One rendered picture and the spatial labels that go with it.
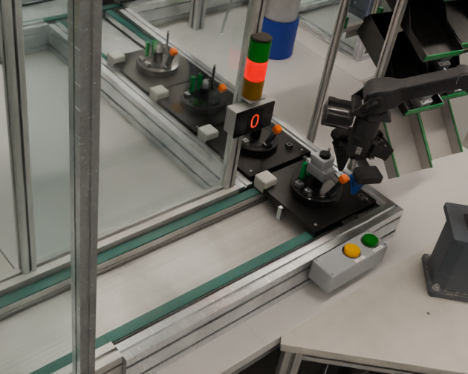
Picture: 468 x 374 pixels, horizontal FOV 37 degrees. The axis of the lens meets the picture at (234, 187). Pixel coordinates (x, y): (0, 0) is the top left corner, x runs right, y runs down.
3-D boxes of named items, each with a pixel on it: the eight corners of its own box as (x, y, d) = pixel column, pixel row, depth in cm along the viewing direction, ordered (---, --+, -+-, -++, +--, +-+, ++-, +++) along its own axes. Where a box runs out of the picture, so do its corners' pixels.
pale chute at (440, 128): (452, 154, 207) (463, 151, 203) (420, 163, 201) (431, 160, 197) (429, 64, 208) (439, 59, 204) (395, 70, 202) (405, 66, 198)
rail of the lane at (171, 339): (394, 236, 194) (405, 206, 187) (125, 390, 143) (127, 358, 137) (379, 225, 197) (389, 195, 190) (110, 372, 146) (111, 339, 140)
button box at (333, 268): (382, 261, 179) (388, 244, 175) (327, 294, 167) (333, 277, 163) (362, 245, 183) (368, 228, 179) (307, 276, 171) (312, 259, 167)
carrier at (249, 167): (310, 156, 203) (319, 121, 195) (248, 182, 189) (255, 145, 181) (255, 116, 216) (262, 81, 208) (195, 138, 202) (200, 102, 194)
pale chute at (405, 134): (422, 169, 199) (433, 167, 195) (388, 179, 193) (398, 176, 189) (397, 75, 199) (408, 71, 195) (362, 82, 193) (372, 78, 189)
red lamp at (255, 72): (269, 79, 162) (273, 61, 159) (253, 84, 159) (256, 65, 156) (255, 69, 164) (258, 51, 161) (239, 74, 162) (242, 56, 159)
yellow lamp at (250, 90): (265, 97, 165) (269, 79, 162) (249, 102, 162) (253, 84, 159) (252, 87, 168) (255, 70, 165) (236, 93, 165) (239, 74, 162)
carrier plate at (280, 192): (374, 205, 189) (377, 199, 187) (313, 237, 175) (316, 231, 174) (313, 159, 202) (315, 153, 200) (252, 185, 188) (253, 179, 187)
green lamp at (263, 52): (273, 60, 159) (276, 41, 156) (256, 65, 156) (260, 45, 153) (258, 50, 161) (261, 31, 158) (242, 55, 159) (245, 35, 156)
